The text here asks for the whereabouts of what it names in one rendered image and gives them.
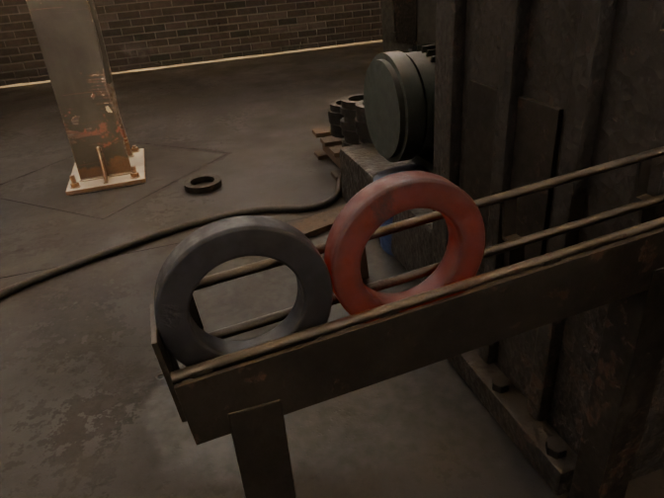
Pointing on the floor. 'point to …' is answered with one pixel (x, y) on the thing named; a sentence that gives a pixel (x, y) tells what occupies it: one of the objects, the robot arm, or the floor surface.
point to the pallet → (343, 128)
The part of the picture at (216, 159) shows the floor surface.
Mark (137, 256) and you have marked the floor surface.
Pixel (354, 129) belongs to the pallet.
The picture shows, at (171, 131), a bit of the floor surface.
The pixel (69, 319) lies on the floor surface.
